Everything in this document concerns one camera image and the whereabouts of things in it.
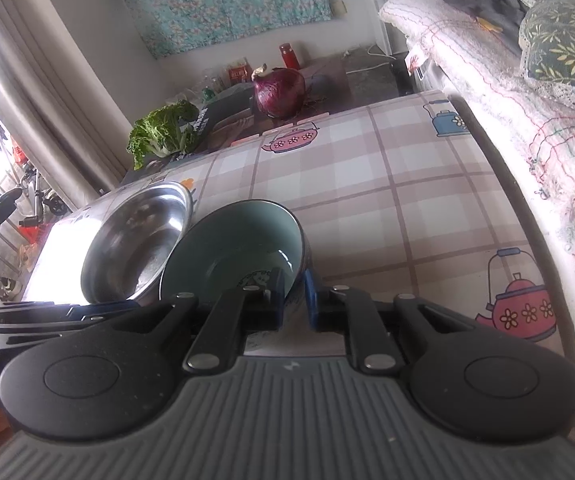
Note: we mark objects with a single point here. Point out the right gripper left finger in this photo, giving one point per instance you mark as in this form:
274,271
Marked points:
238,312

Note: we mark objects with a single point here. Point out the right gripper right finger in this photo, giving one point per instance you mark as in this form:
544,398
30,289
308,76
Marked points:
350,311

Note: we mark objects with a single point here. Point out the green ceramic bowl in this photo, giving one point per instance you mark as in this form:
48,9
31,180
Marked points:
235,246

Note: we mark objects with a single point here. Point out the plaid teapot tablecloth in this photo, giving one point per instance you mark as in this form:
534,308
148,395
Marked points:
388,203

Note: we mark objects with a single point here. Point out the large steel bowl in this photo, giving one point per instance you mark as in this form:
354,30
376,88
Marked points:
126,258

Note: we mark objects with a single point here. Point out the green leafy cabbage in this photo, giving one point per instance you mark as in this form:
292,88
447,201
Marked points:
167,130

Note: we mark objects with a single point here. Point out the red cabbage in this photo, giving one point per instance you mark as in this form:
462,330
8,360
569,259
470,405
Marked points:
279,93

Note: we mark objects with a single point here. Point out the beige curtain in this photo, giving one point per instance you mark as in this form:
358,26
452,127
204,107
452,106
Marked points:
45,119

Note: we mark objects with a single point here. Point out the red thermos bottle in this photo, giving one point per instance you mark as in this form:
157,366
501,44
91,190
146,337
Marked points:
289,57

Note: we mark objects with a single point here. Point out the white lace bed cover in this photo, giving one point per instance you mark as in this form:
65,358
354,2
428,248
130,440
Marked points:
534,136

